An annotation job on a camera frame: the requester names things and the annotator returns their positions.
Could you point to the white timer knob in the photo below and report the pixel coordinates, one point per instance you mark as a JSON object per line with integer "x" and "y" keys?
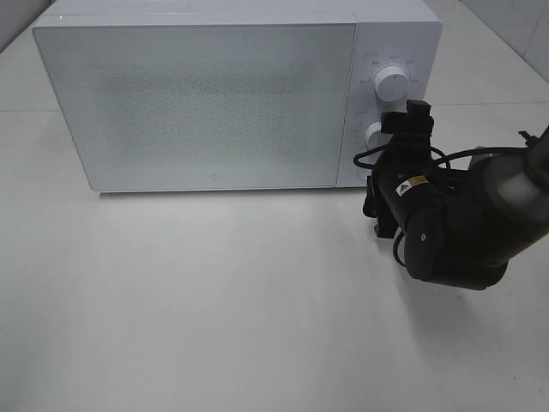
{"x": 374, "y": 137}

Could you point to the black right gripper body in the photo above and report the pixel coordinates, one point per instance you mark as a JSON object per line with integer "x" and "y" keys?
{"x": 402, "y": 176}

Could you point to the white microwave door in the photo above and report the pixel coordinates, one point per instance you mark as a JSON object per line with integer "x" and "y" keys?
{"x": 202, "y": 108}

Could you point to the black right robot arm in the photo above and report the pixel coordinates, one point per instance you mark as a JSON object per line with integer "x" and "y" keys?
{"x": 459, "y": 228}

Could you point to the white upper power knob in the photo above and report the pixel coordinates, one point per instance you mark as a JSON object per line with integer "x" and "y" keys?
{"x": 391, "y": 83}

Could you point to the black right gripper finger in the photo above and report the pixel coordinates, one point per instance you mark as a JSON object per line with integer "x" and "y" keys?
{"x": 418, "y": 110}
{"x": 406, "y": 122}

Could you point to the white round door button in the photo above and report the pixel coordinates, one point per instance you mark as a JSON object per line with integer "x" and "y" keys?
{"x": 363, "y": 174}

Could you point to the white microwave oven body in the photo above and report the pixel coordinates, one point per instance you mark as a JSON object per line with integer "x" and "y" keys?
{"x": 404, "y": 33}

